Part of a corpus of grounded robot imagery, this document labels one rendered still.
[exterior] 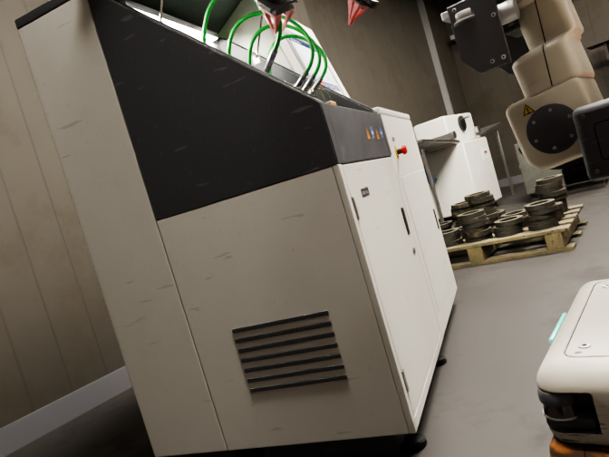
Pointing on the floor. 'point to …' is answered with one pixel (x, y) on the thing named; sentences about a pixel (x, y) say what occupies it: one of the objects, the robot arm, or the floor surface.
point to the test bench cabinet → (293, 322)
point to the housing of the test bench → (120, 229)
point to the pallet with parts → (512, 225)
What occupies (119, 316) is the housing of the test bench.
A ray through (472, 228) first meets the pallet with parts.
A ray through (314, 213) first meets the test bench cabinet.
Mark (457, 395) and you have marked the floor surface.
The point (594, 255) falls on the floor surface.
